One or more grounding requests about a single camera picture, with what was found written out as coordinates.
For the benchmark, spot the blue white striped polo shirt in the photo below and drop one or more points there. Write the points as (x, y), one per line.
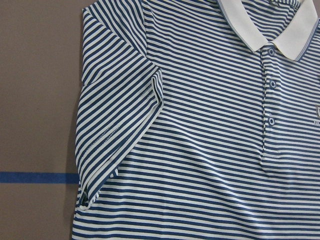
(199, 120)

